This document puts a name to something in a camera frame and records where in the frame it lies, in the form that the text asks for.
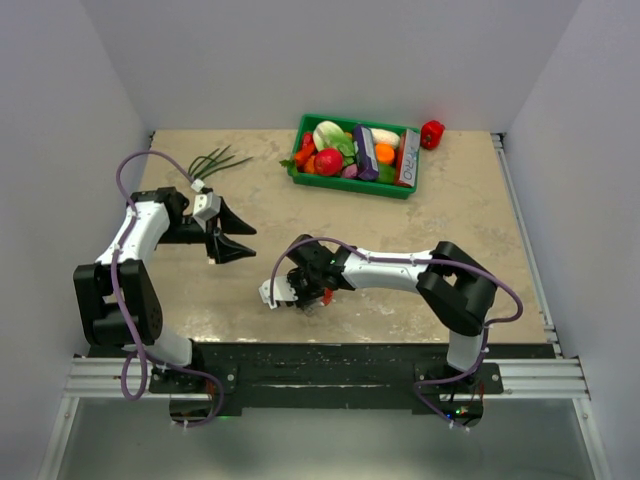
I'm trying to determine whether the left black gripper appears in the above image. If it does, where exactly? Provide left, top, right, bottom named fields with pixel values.
left=158, top=197, right=256, bottom=264

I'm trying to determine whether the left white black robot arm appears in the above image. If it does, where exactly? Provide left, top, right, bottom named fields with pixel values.
left=73, top=187, right=256, bottom=392

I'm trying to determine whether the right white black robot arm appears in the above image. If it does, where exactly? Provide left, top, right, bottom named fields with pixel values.
left=286, top=235, right=497, bottom=393

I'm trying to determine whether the green spring onion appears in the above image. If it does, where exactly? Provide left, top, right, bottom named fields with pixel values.
left=187, top=145, right=253, bottom=181

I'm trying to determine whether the orange carrot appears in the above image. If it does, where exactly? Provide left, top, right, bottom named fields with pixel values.
left=303, top=155, right=316, bottom=175

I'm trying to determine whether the purple sweet potato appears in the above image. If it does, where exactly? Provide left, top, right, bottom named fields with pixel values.
left=341, top=164, right=358, bottom=179

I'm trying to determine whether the red apple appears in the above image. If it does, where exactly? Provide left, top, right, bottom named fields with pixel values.
left=314, top=148, right=343, bottom=176

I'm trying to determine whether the red chili pepper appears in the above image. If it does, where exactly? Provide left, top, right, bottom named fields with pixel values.
left=293, top=132, right=316, bottom=169

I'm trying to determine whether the purple white box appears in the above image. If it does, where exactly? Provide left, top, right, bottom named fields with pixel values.
left=352, top=124, right=379, bottom=181

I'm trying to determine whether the green vegetable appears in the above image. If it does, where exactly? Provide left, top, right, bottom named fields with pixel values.
left=376, top=164, right=396, bottom=185

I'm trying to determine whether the green plastic bin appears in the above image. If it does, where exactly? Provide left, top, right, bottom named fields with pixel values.
left=286, top=113, right=420, bottom=200

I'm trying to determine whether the white green cabbage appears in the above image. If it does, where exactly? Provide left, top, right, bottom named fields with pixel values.
left=312, top=120, right=355, bottom=157

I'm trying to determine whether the orange fruit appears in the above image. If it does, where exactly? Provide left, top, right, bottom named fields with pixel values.
left=375, top=143, right=396, bottom=165

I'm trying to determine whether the red grey box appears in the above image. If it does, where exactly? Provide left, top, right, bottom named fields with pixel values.
left=394, top=129, right=420, bottom=188

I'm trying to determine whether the white radish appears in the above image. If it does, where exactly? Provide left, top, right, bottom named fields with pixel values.
left=370, top=128, right=400, bottom=149

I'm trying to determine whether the red bell pepper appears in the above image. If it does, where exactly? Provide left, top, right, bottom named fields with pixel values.
left=420, top=120, right=446, bottom=150

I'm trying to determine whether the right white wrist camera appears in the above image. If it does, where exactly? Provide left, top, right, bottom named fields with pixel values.
left=258, top=276, right=298, bottom=309

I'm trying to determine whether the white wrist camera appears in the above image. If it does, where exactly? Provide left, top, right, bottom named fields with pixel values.
left=258, top=276, right=298, bottom=309
left=192, top=191, right=221, bottom=221

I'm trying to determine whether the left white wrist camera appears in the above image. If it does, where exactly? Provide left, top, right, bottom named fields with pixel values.
left=192, top=191, right=221, bottom=221

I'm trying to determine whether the black base frame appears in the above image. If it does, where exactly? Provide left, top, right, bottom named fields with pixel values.
left=87, top=339, right=556, bottom=419

